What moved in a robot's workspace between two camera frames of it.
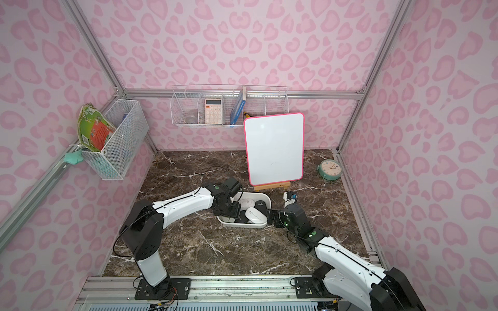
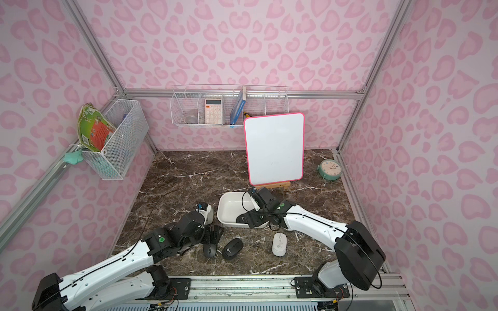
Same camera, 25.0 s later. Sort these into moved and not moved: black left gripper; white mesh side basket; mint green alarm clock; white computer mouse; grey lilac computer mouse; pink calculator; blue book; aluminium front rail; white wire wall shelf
Moved: white computer mouse; black left gripper; grey lilac computer mouse
Not moved: pink calculator; white mesh side basket; white wire wall shelf; blue book; aluminium front rail; mint green alarm clock
